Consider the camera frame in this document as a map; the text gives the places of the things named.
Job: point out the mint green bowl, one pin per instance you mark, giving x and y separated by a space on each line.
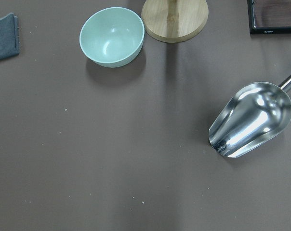
112 37

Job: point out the black glass holder tray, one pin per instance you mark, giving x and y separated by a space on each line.
269 16

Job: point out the metal ice scoop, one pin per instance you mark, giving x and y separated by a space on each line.
257 113

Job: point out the wooden cup tree stand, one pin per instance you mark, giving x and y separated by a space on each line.
174 21

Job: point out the grey folded cloth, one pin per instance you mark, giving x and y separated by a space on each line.
9 36

